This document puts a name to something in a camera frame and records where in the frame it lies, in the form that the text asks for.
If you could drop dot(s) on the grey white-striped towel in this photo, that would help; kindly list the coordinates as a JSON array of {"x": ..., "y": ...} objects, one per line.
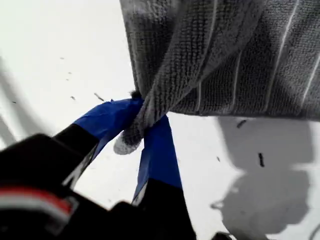
[{"x": 225, "y": 62}]

